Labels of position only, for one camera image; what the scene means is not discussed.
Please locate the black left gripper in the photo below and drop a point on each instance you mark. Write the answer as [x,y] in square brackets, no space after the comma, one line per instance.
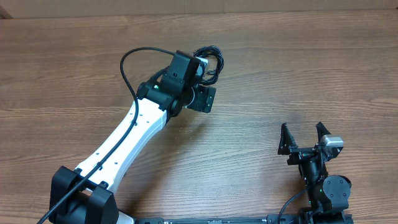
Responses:
[205,99]

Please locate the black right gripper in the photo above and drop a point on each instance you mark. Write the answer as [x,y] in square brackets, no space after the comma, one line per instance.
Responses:
[305,150]

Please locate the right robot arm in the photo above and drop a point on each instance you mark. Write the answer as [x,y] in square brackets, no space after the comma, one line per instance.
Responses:
[328,195]

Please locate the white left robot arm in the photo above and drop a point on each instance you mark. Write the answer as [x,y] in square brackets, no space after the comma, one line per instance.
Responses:
[86,193]

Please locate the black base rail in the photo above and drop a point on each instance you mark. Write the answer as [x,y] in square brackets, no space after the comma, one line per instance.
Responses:
[269,219]

